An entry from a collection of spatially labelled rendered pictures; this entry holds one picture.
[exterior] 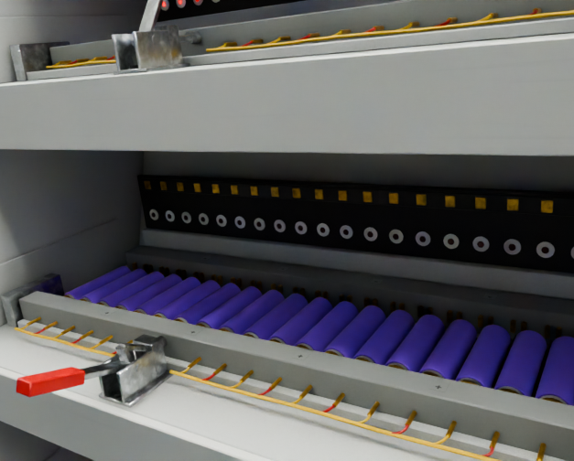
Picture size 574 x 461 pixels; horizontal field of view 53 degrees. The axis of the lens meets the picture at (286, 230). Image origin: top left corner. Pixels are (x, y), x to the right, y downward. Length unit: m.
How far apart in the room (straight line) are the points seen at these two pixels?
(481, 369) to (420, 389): 0.04
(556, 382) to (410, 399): 0.08
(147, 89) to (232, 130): 0.06
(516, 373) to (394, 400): 0.07
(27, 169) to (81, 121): 0.15
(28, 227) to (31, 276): 0.04
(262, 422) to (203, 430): 0.03
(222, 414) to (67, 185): 0.29
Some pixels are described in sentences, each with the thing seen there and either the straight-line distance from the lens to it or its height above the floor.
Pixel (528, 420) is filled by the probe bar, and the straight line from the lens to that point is 0.30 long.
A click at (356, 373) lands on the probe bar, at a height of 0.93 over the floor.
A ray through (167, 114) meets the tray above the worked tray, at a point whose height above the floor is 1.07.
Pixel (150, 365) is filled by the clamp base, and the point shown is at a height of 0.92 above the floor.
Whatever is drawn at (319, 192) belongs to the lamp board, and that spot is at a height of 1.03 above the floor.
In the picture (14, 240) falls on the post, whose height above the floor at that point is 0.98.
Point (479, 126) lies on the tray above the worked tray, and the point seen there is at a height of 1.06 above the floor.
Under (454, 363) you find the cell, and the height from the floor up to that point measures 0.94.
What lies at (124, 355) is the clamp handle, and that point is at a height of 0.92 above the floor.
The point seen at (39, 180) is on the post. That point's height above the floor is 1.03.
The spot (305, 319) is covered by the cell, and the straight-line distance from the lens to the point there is 0.40.
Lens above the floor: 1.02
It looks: 3 degrees down
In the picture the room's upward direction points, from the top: 4 degrees clockwise
